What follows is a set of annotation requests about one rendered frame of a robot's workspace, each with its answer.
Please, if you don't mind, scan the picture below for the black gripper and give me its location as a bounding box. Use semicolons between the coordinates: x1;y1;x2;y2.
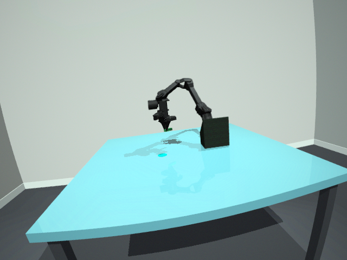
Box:
158;108;176;131

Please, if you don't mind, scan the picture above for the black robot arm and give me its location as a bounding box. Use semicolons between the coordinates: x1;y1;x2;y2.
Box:
147;78;213;120

